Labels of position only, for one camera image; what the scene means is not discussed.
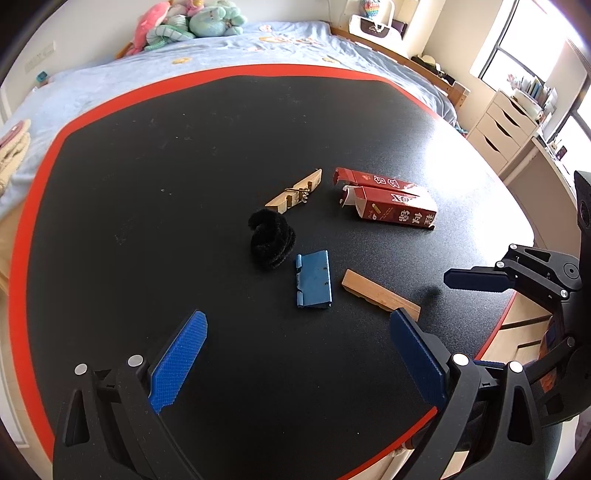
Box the straw hat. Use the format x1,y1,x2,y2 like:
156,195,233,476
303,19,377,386
410,54,445,75

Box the white handbag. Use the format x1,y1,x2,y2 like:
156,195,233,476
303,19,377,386
347,0,402,41

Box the black fuzzy pipe cleaner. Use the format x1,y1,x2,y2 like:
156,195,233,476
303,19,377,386
248,208,297,271

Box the window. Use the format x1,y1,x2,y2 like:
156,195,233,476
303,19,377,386
470,0,591,155

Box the green plush toy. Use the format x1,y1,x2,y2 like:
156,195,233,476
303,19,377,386
188,0,248,38

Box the pink plush toy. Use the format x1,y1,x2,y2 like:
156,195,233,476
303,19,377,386
124,1,172,56

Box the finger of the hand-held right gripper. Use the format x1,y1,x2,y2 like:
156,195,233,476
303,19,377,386
443,244,584,302
475,336,578,393

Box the wooden clothespin half with spring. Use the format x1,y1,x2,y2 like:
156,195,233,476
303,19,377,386
265,168,323,214

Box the bed with blue sheet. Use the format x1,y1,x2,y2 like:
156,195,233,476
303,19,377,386
0,20,459,222

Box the blue metal hinge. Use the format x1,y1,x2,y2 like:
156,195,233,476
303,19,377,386
294,250,334,310

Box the white wall outlet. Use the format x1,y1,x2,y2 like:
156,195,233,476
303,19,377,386
23,41,57,71

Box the white drawer cabinet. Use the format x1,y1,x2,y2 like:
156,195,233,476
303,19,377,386
465,89,539,176

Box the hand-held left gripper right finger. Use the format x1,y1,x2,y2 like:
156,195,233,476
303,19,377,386
389,308,564,480

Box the striped teal plush toy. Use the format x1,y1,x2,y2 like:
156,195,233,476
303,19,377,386
143,13,195,52

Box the torn red paper carton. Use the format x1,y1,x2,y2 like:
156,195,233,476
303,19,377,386
333,167,438,230

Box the row of books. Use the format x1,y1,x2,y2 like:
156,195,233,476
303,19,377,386
507,73,560,126

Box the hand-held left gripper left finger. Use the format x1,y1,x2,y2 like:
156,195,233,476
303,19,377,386
52,310,208,480

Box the wooden bed frame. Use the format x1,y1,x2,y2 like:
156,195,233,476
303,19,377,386
329,25,472,110

